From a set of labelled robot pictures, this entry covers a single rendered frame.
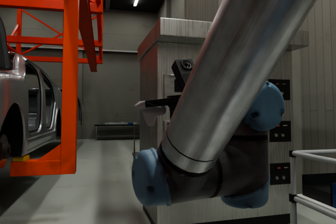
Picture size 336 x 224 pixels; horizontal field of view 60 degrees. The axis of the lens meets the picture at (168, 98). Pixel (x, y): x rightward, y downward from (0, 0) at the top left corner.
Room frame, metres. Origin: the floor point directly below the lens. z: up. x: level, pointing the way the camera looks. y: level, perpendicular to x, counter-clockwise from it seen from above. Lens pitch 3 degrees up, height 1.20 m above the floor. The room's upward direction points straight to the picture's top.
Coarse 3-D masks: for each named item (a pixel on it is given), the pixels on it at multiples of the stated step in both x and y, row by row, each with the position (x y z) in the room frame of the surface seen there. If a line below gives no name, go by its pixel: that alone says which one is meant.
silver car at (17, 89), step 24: (0, 72) 3.00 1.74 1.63; (24, 72) 3.35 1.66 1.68; (0, 96) 2.48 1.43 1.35; (24, 96) 3.14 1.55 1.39; (48, 96) 6.63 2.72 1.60; (0, 120) 2.47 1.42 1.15; (24, 120) 3.15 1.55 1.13; (48, 120) 5.13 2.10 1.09; (0, 144) 2.66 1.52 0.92; (24, 144) 3.22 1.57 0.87
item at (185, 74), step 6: (174, 60) 0.62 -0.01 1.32; (180, 60) 0.62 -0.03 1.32; (186, 60) 0.62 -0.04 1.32; (174, 66) 0.61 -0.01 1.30; (180, 66) 0.61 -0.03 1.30; (186, 66) 0.61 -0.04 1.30; (192, 66) 0.62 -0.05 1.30; (174, 72) 0.62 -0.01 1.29; (180, 72) 0.60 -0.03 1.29; (186, 72) 0.61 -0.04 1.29; (180, 78) 0.60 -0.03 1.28; (186, 78) 0.60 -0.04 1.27; (180, 84) 0.60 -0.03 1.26
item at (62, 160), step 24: (72, 0) 3.35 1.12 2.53; (72, 24) 3.35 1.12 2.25; (72, 48) 3.36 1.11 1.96; (72, 72) 3.36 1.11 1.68; (72, 96) 3.36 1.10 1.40; (72, 120) 3.36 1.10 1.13; (72, 144) 3.36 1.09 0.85; (24, 168) 3.25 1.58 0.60; (48, 168) 3.30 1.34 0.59; (72, 168) 3.36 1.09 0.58
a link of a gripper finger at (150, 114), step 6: (138, 102) 0.68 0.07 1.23; (144, 102) 0.65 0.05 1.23; (144, 108) 0.66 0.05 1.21; (150, 108) 0.66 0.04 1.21; (156, 108) 0.65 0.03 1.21; (162, 108) 0.64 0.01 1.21; (144, 114) 0.67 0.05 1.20; (150, 114) 0.66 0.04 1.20; (156, 114) 0.65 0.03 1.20; (162, 114) 0.65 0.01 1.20; (150, 120) 0.66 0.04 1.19
